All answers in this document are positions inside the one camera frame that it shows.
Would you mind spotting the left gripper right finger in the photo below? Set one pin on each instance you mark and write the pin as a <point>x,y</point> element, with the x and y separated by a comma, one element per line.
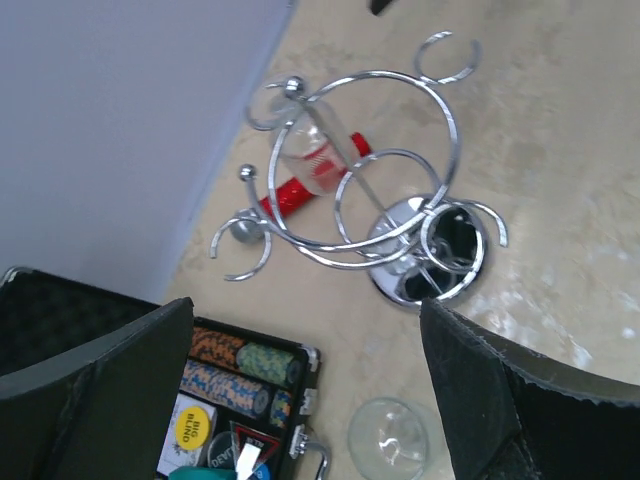
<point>509,412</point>

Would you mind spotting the yellow big blind button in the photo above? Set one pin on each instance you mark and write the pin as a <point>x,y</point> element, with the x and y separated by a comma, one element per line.
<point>192,428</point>

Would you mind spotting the teal plastic piece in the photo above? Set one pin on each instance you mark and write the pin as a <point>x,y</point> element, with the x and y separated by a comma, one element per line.
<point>202,473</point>

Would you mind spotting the playing card deck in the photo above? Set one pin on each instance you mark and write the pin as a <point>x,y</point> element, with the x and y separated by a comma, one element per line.
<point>172,455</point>

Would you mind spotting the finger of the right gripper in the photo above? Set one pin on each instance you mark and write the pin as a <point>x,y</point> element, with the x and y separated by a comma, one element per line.
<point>377,7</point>

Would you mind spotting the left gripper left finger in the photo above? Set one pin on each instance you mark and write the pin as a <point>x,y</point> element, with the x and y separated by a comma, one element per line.
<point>99,410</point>

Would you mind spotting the black poker chip case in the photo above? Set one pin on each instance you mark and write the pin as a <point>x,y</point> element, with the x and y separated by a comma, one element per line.
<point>263,382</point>

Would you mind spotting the triangular all in marker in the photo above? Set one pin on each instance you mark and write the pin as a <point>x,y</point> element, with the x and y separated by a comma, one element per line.
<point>251,449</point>

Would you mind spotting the dealer button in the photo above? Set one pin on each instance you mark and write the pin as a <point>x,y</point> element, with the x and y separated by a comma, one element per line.
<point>220,453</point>

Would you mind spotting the red glitter bottle stopper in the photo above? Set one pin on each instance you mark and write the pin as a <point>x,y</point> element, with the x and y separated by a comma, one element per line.
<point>292,195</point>

